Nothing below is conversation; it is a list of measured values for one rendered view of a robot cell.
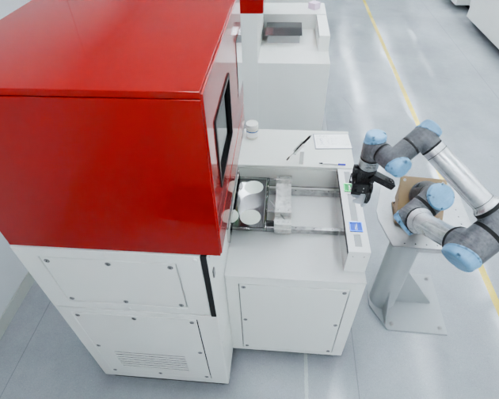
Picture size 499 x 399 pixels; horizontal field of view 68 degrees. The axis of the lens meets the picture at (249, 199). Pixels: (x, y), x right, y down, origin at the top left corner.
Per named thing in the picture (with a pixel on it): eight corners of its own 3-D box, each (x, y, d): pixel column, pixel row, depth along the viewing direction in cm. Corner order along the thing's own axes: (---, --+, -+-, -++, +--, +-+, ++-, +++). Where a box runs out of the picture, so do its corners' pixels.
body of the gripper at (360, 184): (348, 183, 153) (353, 160, 145) (369, 184, 152) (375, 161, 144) (350, 195, 148) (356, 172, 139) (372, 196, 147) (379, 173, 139)
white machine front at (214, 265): (211, 316, 151) (199, 256, 124) (234, 184, 210) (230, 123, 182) (219, 317, 151) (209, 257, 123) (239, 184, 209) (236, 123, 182)
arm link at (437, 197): (451, 197, 170) (464, 198, 156) (428, 216, 171) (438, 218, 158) (433, 178, 171) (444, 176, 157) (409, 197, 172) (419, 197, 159)
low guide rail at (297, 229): (236, 230, 185) (235, 226, 182) (236, 227, 186) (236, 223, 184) (337, 235, 181) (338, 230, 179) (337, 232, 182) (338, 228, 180)
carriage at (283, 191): (273, 233, 179) (274, 229, 176) (276, 183, 205) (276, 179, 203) (291, 234, 178) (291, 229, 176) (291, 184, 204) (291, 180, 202)
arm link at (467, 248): (427, 211, 172) (512, 252, 119) (401, 232, 174) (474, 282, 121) (412, 192, 170) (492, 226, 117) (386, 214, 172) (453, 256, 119)
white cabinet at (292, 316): (234, 355, 222) (223, 276, 166) (247, 232, 291) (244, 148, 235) (341, 362, 218) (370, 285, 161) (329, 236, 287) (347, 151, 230)
